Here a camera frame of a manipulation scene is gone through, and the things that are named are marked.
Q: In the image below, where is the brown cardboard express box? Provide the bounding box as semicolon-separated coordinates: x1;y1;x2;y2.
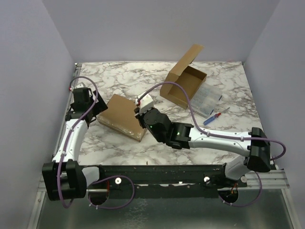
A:
160;44;207;109

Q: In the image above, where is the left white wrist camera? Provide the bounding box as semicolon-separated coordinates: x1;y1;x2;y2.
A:
69;83;86;92

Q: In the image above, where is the purple cable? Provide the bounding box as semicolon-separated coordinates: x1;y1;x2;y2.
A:
57;76;135;210
136;82;287;207

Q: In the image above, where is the clear plastic container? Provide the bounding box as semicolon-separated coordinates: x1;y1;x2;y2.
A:
191;83;222;117

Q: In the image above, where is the blue handled small screwdriver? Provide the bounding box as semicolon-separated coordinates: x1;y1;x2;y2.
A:
203;107;230;125

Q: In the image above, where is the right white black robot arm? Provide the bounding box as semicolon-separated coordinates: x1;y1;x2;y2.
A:
134;108;271;187

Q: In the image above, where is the aluminium frame rail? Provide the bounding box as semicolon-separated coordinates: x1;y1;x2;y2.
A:
38;168;289;191

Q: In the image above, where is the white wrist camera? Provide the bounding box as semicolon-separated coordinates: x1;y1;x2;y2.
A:
134;93;154;115
69;83;86;92

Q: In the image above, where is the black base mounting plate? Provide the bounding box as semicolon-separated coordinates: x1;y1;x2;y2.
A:
78;163;248;199

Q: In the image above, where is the taped brown cardboard box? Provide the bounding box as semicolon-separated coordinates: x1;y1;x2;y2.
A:
97;94;146;142

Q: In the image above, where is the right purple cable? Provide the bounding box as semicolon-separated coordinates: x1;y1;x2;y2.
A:
136;82;287;207

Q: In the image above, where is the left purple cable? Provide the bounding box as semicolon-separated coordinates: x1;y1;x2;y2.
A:
57;76;135;210

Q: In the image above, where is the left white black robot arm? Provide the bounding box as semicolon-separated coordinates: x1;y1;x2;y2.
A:
42;87;108;201

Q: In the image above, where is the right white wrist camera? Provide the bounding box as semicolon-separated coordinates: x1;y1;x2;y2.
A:
134;93;154;115

